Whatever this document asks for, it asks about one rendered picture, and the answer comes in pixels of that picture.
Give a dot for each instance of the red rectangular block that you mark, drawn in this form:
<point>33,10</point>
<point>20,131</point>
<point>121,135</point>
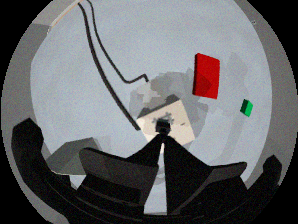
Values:
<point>206,76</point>

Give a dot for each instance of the small green block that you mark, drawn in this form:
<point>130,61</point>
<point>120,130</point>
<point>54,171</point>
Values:
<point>246,107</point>

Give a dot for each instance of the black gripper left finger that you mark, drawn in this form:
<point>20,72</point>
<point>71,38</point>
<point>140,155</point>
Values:
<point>137,171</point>

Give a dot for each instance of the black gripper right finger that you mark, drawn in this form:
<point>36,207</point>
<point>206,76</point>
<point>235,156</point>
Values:
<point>186,176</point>

